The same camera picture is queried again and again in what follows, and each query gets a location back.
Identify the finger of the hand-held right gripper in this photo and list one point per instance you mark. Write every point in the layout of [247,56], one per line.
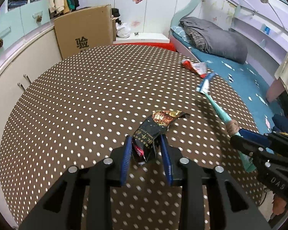
[242,146]
[254,137]

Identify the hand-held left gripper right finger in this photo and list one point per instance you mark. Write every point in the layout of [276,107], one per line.
[166,160]

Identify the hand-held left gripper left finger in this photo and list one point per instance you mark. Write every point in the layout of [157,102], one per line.
[126,163]

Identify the black snack wrapper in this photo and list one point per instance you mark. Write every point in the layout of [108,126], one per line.
[148,134]

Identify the teal toothbrush pack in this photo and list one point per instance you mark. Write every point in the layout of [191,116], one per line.
[216,105]

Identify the person's right hand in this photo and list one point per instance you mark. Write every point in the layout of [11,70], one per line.
[279,203]

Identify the navy and yellow jacket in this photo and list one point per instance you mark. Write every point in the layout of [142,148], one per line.
[282,123]

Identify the pink hanging garment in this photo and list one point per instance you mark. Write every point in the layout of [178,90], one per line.
[274,89]

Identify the teal patterned mattress sheet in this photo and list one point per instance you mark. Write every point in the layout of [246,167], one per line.
[242,83]

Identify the brown polka dot tablecloth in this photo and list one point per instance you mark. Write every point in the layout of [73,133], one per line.
[86,100]

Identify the red and silver wrapper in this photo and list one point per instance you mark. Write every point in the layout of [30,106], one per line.
[194,67]

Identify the grey duvet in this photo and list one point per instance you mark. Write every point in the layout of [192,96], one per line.
[220,43]

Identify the small blue box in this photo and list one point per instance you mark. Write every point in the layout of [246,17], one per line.
[266,29]

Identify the red box with white lid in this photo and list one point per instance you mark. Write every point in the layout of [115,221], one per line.
[146,40]

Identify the blue plaid pillow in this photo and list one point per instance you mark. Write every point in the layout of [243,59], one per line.
[178,34]

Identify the small white plastic bag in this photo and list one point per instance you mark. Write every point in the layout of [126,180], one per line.
[123,30]

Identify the brown cardboard box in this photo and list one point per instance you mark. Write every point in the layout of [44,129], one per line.
[84,31]

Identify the white low cabinet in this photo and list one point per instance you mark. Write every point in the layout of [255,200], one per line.
[19,64]

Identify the dark clothes heap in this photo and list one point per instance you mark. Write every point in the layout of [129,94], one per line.
[115,15]

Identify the white wardrobe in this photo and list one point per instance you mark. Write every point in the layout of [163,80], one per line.
[158,4]

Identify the mint green drawer cabinet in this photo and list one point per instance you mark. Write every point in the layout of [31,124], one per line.
[16,26]

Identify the folded clothes stack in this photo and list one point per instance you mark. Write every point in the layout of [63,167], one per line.
[21,0]

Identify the teal bunk bed frame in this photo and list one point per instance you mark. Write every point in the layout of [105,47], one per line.
[189,9]

